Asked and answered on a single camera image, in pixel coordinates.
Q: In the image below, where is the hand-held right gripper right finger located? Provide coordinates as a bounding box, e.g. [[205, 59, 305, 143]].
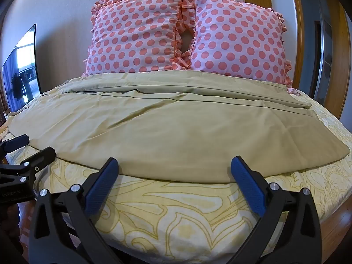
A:
[[230, 156, 322, 264]]

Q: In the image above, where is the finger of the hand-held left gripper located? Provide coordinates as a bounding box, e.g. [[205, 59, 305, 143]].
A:
[[0, 134, 30, 158], [0, 147, 57, 182]]

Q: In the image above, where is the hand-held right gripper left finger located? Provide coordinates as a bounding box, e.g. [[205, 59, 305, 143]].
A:
[[28, 157, 121, 264]]

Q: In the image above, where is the black flat screen television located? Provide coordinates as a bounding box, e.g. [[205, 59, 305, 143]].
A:
[[2, 24, 42, 111]]

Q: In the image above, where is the bed with yellow patterned sheet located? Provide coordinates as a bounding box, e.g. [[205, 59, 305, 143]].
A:
[[0, 87, 352, 264]]

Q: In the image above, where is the pink polka dot pillow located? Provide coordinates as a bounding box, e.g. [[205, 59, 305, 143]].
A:
[[181, 0, 294, 86], [82, 0, 193, 77]]

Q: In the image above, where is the wooden door frame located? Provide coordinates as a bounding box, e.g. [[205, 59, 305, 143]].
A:
[[289, 0, 352, 119]]

